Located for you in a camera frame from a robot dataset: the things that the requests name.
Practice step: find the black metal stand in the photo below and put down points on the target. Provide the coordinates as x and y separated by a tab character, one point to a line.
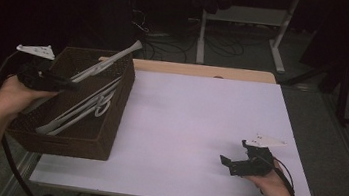
343	98

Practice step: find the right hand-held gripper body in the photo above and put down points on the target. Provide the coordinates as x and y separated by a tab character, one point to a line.
257	162

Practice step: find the grey plastic clothes hanger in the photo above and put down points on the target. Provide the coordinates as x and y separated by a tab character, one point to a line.
74	122
113	58
69	113

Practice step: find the white metal frame desk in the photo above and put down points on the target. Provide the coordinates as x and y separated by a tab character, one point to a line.
249	15

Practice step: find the person's right hand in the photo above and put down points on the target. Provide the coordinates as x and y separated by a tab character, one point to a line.
272	187

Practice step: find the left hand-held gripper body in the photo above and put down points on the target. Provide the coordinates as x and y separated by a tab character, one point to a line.
35	76

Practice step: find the brown wicker basket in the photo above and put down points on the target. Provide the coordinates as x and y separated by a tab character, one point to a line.
90	141

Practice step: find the person's left hand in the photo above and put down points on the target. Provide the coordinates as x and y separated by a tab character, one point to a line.
14	98

